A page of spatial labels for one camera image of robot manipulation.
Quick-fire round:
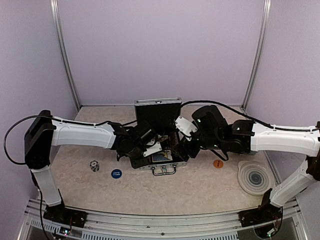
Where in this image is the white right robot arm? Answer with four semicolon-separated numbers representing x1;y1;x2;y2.
174;105;320;222

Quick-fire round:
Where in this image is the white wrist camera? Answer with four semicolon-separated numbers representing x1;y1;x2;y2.
175;115;198;138
143;141;162;157

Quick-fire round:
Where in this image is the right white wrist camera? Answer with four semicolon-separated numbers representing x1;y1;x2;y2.
175;115;198;138

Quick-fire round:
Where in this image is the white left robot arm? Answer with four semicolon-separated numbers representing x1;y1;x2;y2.
24;110;162;223

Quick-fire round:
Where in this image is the blue round button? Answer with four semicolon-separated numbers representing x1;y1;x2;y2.
111;169;122;179

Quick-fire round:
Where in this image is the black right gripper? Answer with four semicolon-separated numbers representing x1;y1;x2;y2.
170;130;224;162

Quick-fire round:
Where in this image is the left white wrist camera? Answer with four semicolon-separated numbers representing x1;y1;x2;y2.
143;141;162;157

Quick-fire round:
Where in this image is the blue playing card deck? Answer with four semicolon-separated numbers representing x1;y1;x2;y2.
151;152;172;163

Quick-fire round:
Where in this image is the orange round button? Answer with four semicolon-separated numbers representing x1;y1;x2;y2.
213;159;224;169

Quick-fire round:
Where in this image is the black white chip stack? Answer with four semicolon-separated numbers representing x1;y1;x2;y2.
89;160;100;172

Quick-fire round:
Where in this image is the grey striped plate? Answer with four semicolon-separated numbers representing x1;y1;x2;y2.
237;161;275;196

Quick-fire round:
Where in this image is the aluminium poker chip case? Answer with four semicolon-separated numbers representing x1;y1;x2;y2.
133;97;186;177

